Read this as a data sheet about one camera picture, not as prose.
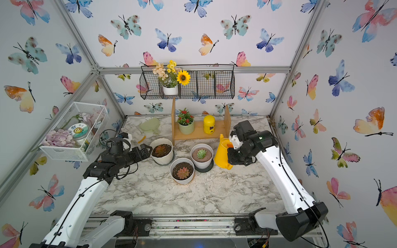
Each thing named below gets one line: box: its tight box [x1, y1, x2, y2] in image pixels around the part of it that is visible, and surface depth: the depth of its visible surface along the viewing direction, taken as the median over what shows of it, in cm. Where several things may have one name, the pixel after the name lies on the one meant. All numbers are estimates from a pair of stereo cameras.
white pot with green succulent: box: [190, 143, 215, 170], surface depth 90 cm
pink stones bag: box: [41, 129, 76, 148], surface depth 61 cm
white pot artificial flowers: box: [151, 59, 191, 96], surface depth 86 cm
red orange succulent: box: [154, 145, 167, 155], surface depth 92 cm
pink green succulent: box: [176, 166, 190, 180], surface depth 83 cm
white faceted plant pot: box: [149, 137, 174, 165], surface depth 93 cm
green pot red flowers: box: [176, 107, 195, 135], surface depth 95 cm
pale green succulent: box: [196, 148, 208, 160], surface depth 90 cm
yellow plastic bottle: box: [203, 114, 216, 135], surface depth 97 cm
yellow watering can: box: [214, 133, 234, 170], surface depth 74 cm
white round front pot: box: [169, 157, 195, 185], surface depth 86 cm
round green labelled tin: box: [68, 122, 91, 145], surface depth 67 cm
